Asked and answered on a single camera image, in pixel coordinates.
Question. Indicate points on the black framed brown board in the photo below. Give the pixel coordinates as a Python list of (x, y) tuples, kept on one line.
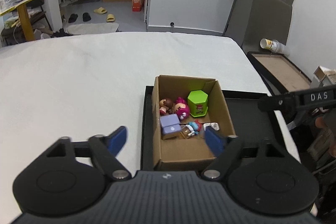
[(278, 73)]

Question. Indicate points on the white floor mat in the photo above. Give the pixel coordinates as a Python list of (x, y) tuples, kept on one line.
[(92, 28)]

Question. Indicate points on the white yellow paper cup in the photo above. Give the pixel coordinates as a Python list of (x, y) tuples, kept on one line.
[(272, 45)]

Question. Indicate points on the brown cardboard box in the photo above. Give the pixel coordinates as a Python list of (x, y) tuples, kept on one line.
[(187, 154)]

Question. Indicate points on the yellow slipper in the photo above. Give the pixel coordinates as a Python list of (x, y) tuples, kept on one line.
[(100, 11), (110, 18)]

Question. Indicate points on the yellow slipper far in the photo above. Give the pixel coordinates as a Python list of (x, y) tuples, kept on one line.
[(100, 11)]

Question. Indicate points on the white tablecloth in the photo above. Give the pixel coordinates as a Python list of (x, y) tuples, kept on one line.
[(80, 86)]

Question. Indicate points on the small amber bottle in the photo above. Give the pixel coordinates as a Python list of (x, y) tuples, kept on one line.
[(185, 132)]

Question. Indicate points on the orange cardboard box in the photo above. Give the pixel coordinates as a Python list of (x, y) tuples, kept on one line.
[(137, 5)]

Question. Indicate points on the green hexagonal container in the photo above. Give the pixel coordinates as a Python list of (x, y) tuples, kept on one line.
[(198, 103)]

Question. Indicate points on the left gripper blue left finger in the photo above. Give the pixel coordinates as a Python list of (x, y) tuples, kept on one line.
[(104, 150)]

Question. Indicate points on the white wall charger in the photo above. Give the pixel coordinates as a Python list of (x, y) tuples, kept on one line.
[(213, 125)]

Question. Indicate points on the lilac power adapter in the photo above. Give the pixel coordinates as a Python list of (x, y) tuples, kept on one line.
[(170, 126)]

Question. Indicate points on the black slipper right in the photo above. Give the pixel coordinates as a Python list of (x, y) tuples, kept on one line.
[(86, 17)]

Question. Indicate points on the magenta figurine toy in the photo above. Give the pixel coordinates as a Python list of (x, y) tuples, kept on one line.
[(181, 109)]

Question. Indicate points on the blue red-haired figurine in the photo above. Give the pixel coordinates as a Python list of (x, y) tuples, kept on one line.
[(194, 128)]

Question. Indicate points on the brown-haired doll figurine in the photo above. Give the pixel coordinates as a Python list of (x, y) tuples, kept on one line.
[(166, 106)]

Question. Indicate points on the yellow slipper near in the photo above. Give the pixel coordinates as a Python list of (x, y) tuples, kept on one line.
[(110, 18)]

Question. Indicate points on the yellow round side table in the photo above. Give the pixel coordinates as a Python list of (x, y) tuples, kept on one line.
[(21, 8)]

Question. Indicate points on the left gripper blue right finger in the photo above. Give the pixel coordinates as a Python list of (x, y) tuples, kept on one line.
[(227, 152)]

